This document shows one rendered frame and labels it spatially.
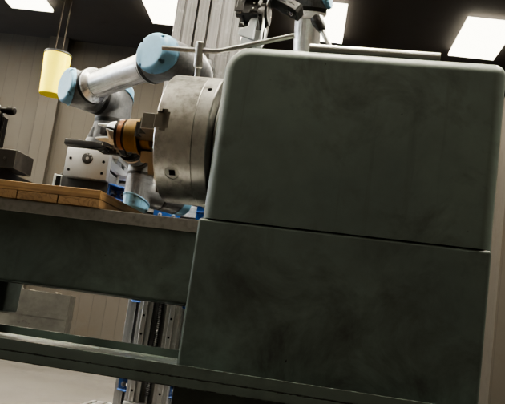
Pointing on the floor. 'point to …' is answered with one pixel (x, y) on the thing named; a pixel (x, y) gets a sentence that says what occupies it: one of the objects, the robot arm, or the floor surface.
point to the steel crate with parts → (38, 312)
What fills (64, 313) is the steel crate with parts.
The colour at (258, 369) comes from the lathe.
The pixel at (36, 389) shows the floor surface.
